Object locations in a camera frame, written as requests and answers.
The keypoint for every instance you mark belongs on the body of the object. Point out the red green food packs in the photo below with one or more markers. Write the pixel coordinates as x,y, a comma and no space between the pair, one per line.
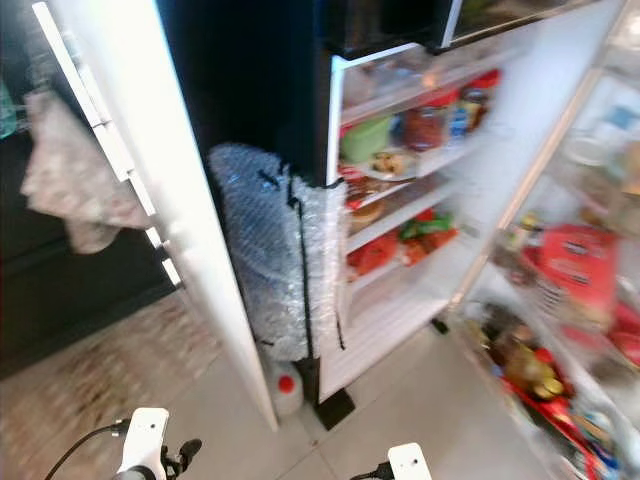
405,243

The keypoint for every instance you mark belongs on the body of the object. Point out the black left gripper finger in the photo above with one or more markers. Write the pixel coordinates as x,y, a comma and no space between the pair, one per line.
182,457

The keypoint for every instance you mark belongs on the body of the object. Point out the large red packet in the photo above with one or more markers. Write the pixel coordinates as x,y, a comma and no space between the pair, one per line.
575,270

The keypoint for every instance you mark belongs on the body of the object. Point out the plate of food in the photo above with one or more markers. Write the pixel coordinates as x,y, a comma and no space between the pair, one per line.
390,165

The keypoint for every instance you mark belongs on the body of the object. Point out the bubble wrap sheet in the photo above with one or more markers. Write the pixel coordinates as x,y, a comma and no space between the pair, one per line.
260,240

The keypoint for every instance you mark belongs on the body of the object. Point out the patterned hanging towel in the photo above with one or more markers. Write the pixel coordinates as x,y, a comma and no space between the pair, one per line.
75,170

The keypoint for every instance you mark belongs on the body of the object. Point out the small brown sauce bottle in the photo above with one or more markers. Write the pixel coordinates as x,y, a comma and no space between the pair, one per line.
525,240

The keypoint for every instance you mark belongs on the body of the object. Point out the white jug red cap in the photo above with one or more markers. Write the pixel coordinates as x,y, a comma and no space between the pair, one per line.
285,388

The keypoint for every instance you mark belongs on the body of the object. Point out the blue can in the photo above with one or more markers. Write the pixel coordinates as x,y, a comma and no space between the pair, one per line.
460,118

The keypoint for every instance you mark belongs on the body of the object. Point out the black low cabinet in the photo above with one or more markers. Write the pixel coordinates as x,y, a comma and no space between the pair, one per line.
80,290

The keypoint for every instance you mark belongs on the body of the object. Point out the clear fridge door bin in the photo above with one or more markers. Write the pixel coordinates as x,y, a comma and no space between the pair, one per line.
560,425

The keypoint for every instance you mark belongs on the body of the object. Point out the beige patterned kitchen mat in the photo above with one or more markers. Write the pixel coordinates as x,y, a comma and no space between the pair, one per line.
100,380

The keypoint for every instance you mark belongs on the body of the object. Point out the green basket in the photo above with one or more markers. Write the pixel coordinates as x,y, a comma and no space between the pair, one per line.
7,110

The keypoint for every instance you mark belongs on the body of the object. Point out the gold capped dark jar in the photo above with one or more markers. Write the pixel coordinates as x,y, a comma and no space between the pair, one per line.
525,360

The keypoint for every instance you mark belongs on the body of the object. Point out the red jar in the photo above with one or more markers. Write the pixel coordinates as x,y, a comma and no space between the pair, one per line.
422,128

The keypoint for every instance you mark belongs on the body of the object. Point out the green food container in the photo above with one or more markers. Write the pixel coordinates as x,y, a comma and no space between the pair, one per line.
365,140

